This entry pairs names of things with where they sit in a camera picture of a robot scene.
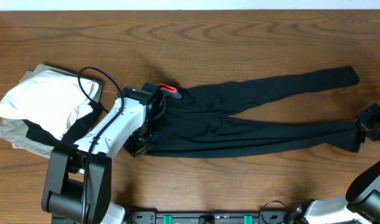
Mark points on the black folded garment in pile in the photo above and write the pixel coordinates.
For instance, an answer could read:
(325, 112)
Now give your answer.
(78, 130)

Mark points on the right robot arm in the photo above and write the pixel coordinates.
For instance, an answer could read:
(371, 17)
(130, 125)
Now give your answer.
(361, 204)

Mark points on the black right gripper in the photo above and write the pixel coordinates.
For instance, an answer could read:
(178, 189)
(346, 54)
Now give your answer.
(369, 117)

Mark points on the black leggings with red waistband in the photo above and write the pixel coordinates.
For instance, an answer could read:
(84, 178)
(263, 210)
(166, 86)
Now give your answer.
(201, 123)

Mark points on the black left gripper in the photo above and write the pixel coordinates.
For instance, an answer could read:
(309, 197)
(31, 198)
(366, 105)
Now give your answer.
(140, 146)

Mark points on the beige folded garment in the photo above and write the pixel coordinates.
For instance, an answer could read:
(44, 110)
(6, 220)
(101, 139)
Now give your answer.
(15, 130)

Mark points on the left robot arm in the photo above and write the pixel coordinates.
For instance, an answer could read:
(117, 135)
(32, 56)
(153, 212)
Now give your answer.
(79, 176)

